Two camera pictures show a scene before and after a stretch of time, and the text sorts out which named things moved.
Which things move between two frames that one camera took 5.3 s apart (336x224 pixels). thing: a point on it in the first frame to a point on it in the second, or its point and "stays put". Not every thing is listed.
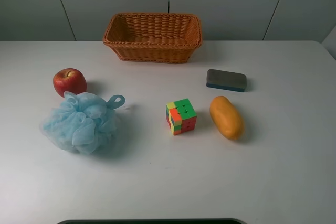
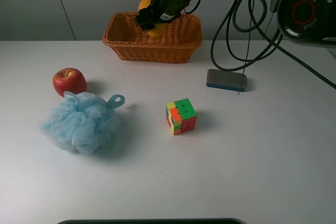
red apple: [70, 79] stays put
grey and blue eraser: [227, 80] stays put
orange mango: [226, 118] to [159, 30]
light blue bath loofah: [84, 123] stays put
